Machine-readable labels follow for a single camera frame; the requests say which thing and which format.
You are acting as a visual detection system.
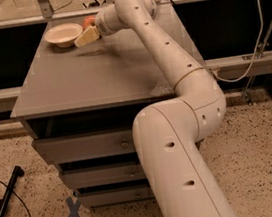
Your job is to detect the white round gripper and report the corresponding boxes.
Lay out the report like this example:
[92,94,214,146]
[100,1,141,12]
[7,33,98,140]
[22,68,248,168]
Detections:
[74,5,128,48]

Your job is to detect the red apple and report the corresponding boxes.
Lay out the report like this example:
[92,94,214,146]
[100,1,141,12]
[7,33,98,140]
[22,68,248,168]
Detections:
[82,16,95,29]

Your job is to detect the white paper bowl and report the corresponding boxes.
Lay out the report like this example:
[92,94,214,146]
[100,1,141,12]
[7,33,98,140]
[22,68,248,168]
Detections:
[44,23,83,48]

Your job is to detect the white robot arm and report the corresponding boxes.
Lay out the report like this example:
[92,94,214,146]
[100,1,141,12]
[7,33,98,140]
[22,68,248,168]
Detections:
[94,0,237,217]

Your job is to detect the grey drawer cabinet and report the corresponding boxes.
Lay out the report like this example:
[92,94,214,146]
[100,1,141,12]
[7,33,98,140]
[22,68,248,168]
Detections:
[0,0,234,217]

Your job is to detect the top grey drawer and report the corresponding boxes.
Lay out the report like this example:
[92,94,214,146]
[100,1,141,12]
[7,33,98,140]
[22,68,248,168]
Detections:
[32,129,135,165]

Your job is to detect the grey drawer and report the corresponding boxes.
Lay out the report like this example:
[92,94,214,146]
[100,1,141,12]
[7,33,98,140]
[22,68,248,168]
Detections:
[59,161,145,189]
[32,129,135,165]
[79,184,153,208]

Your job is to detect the middle grey drawer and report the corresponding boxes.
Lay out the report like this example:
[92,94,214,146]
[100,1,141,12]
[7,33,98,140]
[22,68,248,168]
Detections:
[59,161,145,189]

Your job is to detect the black stand leg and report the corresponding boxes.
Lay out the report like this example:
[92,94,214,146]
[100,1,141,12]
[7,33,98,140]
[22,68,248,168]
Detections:
[0,166,24,217]

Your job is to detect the bottom grey drawer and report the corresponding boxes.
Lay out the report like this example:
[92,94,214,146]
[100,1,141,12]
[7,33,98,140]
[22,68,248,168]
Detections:
[79,184,153,208]

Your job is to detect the blue tape cross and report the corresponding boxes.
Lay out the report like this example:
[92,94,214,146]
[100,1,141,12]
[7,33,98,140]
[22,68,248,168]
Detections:
[65,197,81,217]

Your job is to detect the white hanging cable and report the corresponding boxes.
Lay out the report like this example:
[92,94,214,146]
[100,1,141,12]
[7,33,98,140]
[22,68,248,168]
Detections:
[201,0,272,87]

